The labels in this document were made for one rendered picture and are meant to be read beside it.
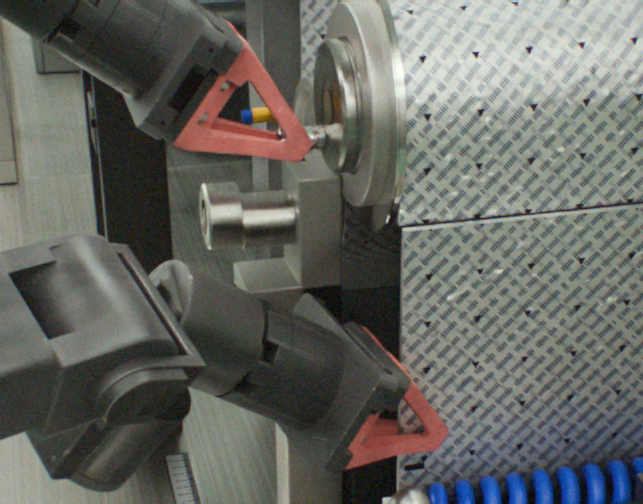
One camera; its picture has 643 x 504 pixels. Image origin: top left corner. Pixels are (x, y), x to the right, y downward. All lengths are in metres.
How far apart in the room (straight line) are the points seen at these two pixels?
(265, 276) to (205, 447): 0.32
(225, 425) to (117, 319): 0.55
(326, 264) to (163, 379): 0.22
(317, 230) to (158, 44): 0.16
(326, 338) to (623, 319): 0.18
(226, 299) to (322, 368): 0.07
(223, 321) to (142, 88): 0.14
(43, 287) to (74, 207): 1.05
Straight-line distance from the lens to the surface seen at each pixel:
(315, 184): 0.78
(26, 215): 1.65
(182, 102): 0.73
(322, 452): 0.70
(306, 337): 0.69
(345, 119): 0.72
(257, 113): 0.81
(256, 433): 1.12
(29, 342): 0.58
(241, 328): 0.67
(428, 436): 0.77
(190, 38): 0.70
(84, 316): 0.60
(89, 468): 0.71
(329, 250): 0.80
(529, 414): 0.80
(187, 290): 0.66
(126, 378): 0.60
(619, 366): 0.81
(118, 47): 0.71
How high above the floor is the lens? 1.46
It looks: 22 degrees down
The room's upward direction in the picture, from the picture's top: 1 degrees counter-clockwise
